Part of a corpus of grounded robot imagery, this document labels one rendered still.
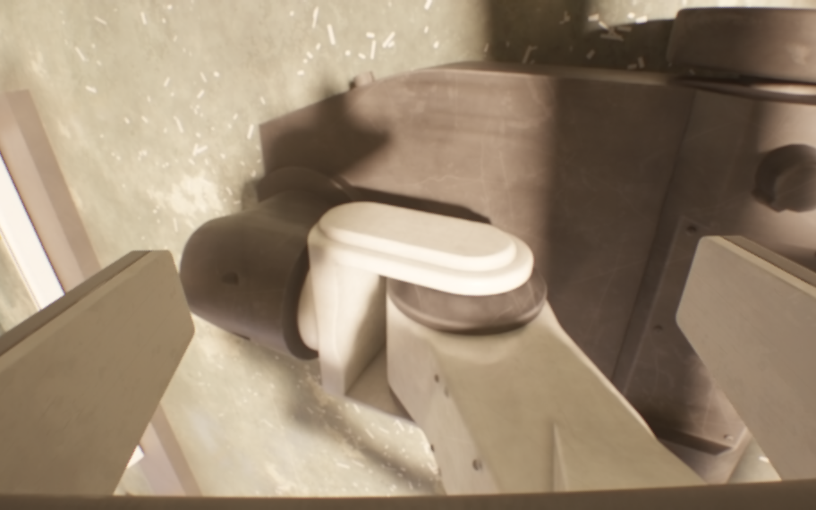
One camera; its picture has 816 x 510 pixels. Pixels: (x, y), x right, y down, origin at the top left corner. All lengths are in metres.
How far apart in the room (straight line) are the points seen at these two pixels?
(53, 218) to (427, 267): 1.25
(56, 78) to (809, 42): 1.32
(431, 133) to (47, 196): 1.15
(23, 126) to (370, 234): 1.16
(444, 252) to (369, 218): 0.09
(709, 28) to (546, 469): 0.36
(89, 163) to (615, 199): 1.18
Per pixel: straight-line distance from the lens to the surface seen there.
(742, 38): 0.45
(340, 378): 0.48
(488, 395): 0.31
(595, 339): 0.55
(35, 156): 1.45
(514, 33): 0.64
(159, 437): 1.80
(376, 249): 0.39
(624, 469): 0.27
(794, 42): 0.44
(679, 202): 0.46
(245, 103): 0.88
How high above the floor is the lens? 0.62
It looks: 53 degrees down
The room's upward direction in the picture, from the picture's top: 135 degrees counter-clockwise
